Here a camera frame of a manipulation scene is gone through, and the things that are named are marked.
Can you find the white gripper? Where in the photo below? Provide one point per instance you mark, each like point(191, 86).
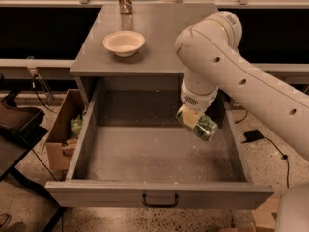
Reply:
point(197, 101)

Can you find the green soda can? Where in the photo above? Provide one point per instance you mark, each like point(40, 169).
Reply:
point(204, 129)

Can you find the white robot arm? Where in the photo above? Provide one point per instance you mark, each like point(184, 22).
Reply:
point(209, 51)

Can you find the open grey top drawer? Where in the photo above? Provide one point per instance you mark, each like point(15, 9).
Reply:
point(131, 144)

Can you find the grey cabinet with top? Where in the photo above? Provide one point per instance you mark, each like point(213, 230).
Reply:
point(161, 24)

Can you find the white paper bowl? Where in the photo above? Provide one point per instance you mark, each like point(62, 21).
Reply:
point(124, 43)

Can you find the green bag in box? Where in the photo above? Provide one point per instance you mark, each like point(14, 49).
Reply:
point(76, 126)

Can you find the cardboard box bottom right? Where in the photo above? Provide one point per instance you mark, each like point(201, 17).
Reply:
point(264, 218)

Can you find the open cardboard box left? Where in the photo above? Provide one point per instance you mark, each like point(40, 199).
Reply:
point(59, 144)

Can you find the black chair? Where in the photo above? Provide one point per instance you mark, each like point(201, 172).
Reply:
point(20, 132)

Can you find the black drawer handle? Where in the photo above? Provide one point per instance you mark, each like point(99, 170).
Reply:
point(160, 201)

